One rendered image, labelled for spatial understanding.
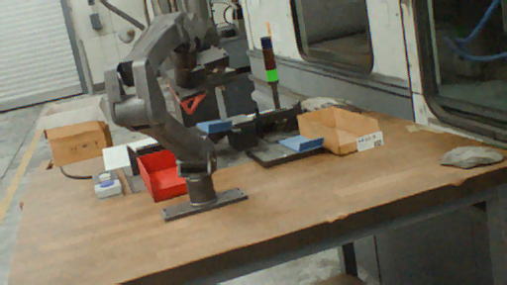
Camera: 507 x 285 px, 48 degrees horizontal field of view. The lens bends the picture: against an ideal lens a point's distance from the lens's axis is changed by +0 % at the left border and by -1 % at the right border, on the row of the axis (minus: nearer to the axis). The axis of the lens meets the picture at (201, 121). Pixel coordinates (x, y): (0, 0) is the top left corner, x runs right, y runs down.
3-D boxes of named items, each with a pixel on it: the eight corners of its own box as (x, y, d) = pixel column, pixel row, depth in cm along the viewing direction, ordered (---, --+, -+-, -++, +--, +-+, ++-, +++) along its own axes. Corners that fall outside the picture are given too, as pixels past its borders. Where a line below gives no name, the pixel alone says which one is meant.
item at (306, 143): (301, 153, 149) (299, 142, 148) (278, 142, 163) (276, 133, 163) (325, 146, 150) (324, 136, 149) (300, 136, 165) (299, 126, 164)
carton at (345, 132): (340, 159, 147) (336, 131, 145) (301, 141, 171) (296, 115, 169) (384, 147, 149) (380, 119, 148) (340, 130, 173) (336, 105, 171)
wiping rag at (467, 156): (426, 164, 132) (463, 172, 119) (424, 152, 131) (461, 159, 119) (476, 149, 135) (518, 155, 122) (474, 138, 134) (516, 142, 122)
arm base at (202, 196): (152, 181, 132) (157, 189, 125) (234, 158, 136) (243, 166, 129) (159, 213, 133) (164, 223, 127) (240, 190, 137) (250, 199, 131)
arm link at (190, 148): (191, 147, 136) (117, 89, 109) (217, 145, 133) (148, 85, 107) (189, 172, 134) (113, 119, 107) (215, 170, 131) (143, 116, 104)
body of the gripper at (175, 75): (189, 69, 142) (187, 46, 136) (207, 94, 135) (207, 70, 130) (165, 77, 140) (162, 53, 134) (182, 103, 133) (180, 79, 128)
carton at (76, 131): (59, 155, 549) (46, 105, 538) (121, 142, 552) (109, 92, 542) (48, 176, 484) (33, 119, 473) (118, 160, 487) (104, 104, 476)
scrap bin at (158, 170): (154, 203, 141) (150, 180, 139) (141, 176, 164) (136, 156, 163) (201, 190, 143) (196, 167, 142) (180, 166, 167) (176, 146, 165)
